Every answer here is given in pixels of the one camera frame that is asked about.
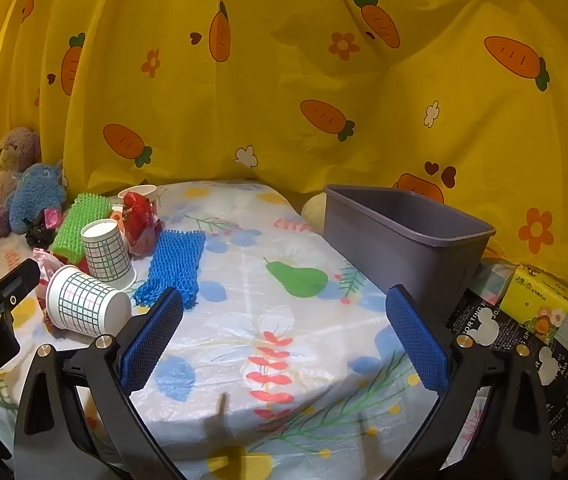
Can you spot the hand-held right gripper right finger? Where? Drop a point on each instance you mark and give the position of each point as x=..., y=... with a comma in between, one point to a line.
x=416, y=345

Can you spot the white plastic bag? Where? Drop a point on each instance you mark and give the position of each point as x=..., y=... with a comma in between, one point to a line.
x=466, y=427

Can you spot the blue plush monster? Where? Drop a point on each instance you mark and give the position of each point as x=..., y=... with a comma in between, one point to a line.
x=34, y=195

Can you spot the red shiny wrapper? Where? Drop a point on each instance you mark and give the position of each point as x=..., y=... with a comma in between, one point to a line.
x=139, y=220

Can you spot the yellow tissue pack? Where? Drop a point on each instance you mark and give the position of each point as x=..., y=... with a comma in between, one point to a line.
x=538, y=300

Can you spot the grid pattern paper cup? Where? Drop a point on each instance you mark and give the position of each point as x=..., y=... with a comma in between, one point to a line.
x=106, y=255
x=84, y=305

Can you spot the green spiky rubber mat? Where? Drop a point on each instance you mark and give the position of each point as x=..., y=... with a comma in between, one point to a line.
x=86, y=225

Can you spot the black fabric piece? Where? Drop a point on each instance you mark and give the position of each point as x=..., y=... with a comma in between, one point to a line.
x=39, y=236

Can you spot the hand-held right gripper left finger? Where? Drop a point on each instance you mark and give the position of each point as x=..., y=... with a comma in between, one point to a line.
x=151, y=340

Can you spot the purple teddy bear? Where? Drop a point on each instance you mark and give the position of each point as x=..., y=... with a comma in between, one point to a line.
x=11, y=160

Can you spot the white cup red print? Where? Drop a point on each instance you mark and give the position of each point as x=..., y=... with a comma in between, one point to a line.
x=139, y=192

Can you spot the cream plush ball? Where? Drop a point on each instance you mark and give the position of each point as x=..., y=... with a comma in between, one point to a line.
x=314, y=210

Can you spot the blue mesh cloth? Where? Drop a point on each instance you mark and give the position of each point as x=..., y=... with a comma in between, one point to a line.
x=174, y=265

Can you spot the floral plastic tablecloth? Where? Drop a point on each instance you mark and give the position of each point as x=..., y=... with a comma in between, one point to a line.
x=244, y=320

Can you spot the pastel tissue pack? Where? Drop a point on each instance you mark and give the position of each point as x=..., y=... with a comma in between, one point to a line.
x=488, y=280

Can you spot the black printed cloth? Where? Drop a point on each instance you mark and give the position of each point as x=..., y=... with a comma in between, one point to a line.
x=483, y=317

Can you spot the white cup orange print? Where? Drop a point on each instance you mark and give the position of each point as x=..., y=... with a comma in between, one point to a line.
x=117, y=217

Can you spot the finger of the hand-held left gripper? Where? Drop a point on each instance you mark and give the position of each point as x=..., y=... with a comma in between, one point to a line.
x=14, y=282

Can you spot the grey plastic bin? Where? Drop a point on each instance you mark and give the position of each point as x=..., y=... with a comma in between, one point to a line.
x=403, y=240

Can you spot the pink patterned wrapper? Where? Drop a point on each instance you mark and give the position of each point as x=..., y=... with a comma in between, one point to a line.
x=46, y=264

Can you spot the yellow carrot print curtain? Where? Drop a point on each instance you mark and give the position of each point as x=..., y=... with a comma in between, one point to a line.
x=284, y=85

